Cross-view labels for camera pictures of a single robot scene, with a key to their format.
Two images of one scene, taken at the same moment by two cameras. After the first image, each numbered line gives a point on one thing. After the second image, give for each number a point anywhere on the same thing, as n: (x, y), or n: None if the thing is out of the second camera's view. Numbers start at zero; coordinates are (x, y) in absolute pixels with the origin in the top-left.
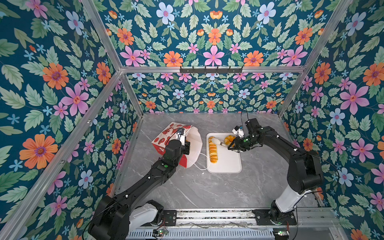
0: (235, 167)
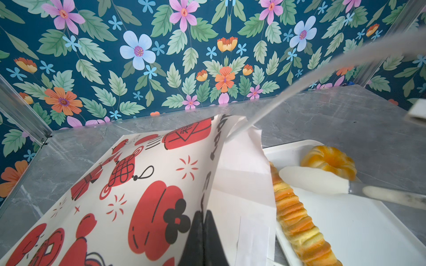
0: (358, 230)
